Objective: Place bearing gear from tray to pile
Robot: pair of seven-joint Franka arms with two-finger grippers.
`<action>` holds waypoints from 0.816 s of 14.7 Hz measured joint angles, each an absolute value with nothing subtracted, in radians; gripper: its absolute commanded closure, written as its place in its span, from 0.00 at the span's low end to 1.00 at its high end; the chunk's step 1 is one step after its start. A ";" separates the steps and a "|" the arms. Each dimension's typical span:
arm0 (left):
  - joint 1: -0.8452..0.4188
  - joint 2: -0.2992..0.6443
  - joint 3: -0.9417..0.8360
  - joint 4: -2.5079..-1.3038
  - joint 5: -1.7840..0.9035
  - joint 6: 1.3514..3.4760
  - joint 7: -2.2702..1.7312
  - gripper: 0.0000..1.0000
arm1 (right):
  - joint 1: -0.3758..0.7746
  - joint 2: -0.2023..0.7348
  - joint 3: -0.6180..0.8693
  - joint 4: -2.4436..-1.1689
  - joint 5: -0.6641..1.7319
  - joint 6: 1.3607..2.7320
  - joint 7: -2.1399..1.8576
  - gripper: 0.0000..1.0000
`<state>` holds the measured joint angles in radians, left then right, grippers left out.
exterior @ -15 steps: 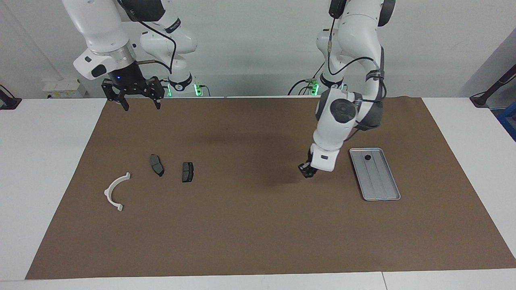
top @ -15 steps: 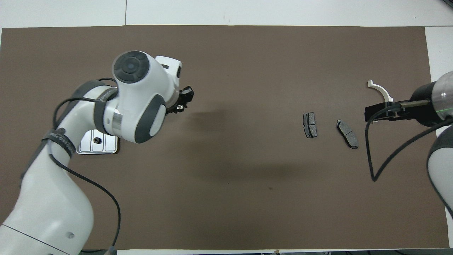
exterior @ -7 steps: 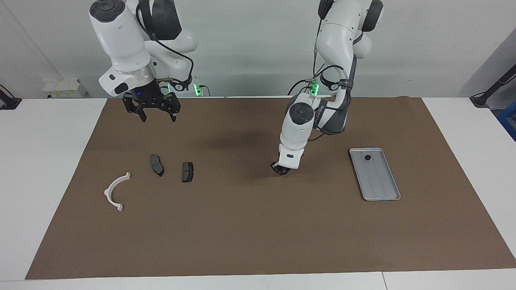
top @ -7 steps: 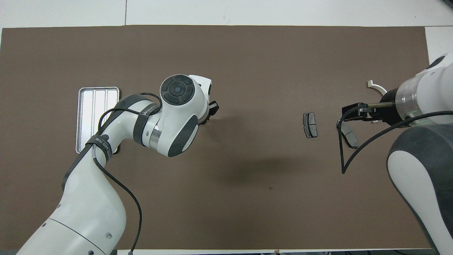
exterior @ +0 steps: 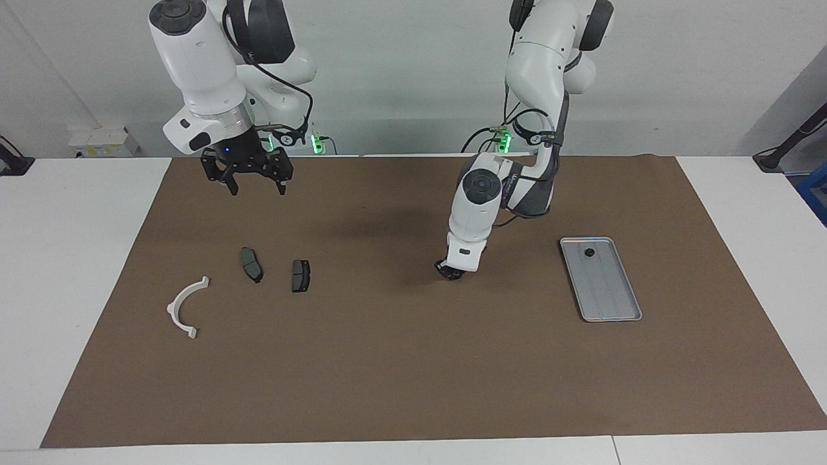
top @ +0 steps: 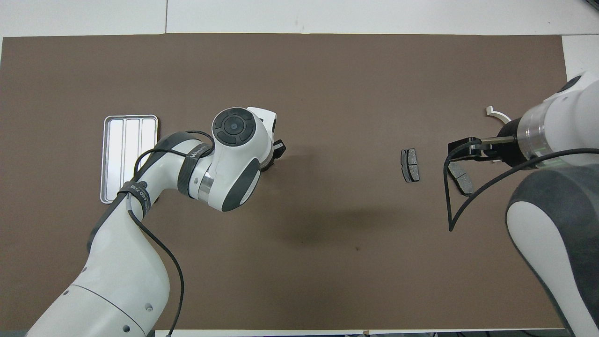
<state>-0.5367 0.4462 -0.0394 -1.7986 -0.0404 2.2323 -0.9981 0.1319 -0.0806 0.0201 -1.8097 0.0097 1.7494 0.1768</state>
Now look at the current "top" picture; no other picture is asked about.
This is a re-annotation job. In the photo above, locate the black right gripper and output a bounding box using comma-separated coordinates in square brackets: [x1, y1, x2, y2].
[448, 117, 537, 170]

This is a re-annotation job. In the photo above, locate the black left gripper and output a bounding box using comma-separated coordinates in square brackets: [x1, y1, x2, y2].
[261, 139, 287, 173]

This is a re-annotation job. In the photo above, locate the silver metal tray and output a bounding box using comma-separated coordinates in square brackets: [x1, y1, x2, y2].
[100, 115, 159, 205]

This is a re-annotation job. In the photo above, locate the tapered dark brake pad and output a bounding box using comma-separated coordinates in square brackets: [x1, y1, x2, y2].
[448, 161, 474, 197]

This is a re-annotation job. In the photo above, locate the rectangular dark brake pad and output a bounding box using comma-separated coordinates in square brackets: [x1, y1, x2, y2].
[401, 148, 420, 183]

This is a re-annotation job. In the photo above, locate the brown table mat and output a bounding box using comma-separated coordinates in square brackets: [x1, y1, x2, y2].
[0, 33, 595, 331]

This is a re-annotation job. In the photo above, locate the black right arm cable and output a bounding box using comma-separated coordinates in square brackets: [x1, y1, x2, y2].
[443, 139, 599, 233]

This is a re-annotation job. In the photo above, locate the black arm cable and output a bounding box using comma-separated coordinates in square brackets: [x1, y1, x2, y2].
[125, 130, 216, 337]
[443, 139, 599, 233]

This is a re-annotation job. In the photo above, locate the white semicircular bracket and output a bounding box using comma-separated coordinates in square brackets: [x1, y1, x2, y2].
[486, 106, 512, 125]

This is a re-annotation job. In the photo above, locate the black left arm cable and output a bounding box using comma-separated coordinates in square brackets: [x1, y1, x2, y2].
[125, 130, 216, 337]

